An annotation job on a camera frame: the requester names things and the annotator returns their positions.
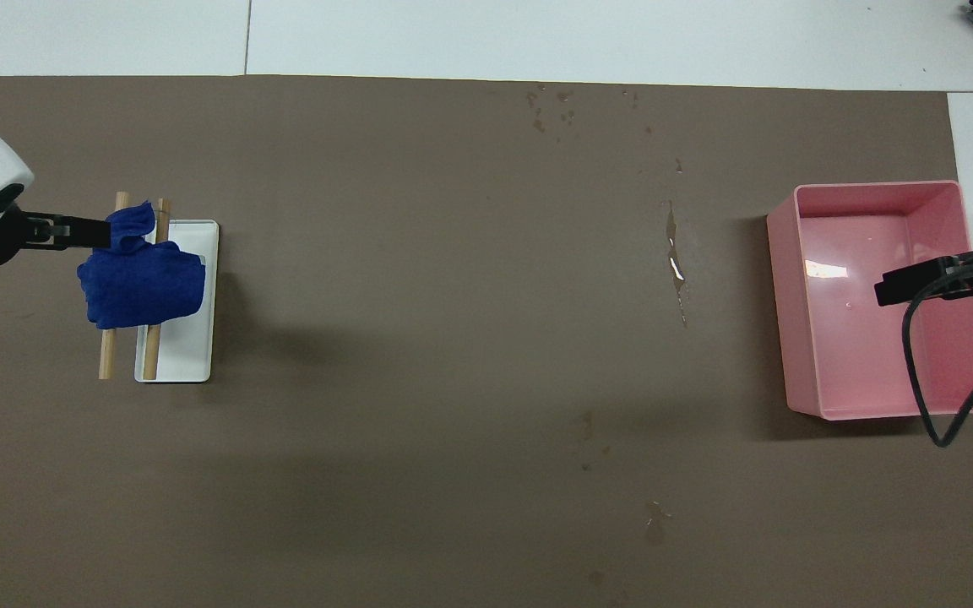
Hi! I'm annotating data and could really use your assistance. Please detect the white towel rack wooden rods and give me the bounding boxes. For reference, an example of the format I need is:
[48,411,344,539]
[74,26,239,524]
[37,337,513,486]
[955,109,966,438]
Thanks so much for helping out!
[98,192,220,385]

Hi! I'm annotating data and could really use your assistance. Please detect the blue towel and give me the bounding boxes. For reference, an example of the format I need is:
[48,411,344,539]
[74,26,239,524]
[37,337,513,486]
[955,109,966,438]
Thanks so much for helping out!
[77,200,207,330]

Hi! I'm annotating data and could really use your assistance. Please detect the brown table mat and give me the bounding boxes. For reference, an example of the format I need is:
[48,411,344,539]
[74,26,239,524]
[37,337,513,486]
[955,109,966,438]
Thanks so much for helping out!
[0,74,973,608]

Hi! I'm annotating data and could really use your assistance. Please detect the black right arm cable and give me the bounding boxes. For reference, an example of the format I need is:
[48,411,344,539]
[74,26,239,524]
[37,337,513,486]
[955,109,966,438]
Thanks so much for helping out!
[901,274,973,448]

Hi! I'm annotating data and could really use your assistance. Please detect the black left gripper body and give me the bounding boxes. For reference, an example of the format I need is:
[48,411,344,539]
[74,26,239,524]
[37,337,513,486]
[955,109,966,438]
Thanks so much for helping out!
[0,207,35,272]

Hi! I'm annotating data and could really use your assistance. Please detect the pink plastic bin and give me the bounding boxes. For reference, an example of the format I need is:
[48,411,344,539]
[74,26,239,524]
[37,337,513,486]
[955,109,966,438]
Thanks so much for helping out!
[767,180,973,421]

